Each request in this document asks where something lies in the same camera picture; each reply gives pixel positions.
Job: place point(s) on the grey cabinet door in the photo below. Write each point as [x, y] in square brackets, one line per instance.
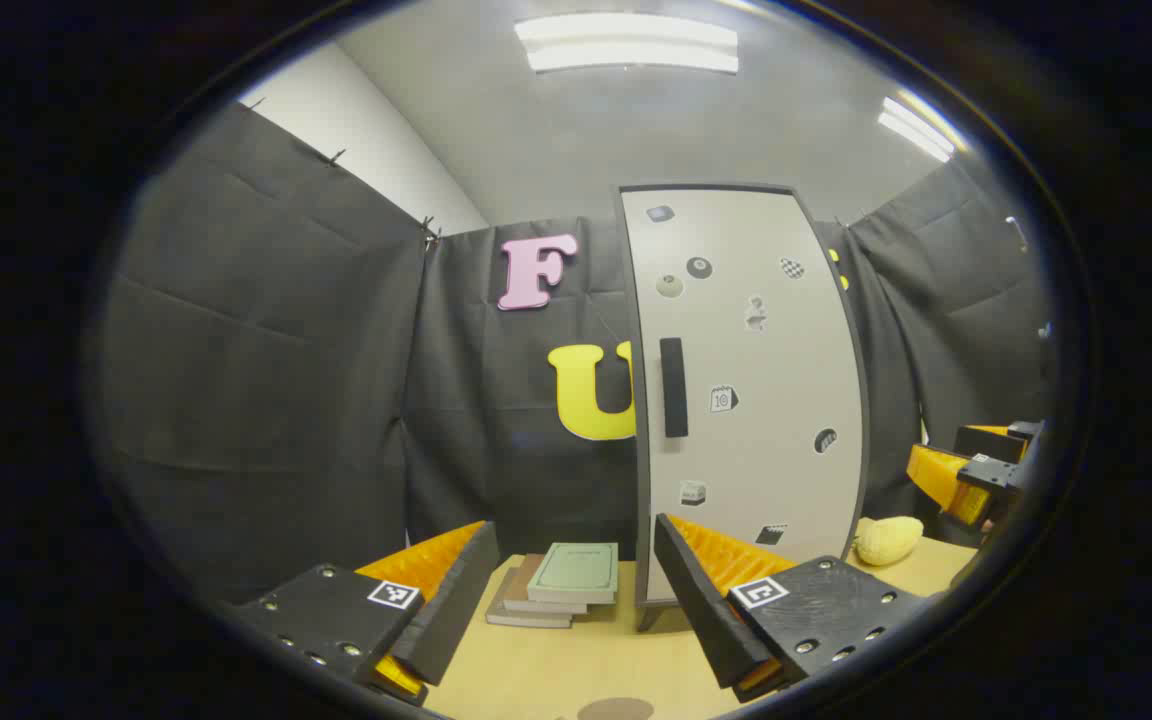
[766, 350]

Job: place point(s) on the grey cabinet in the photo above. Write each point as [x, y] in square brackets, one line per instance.
[641, 480]

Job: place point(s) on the long ceiling light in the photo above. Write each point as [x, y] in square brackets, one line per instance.
[914, 127]
[626, 42]

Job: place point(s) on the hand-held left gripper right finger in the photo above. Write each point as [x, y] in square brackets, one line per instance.
[701, 610]

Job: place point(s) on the black backdrop cloth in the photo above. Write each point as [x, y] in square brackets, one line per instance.
[266, 380]

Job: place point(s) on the brown book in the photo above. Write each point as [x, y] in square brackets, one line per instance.
[518, 590]

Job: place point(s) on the yellow plush toy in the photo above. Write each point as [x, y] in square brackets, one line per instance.
[888, 540]

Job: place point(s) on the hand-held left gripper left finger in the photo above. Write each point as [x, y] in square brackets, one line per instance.
[456, 610]

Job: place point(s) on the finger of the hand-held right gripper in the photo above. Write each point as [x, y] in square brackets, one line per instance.
[996, 440]
[946, 480]

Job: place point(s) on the brown round coaster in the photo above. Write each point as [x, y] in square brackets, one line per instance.
[616, 710]

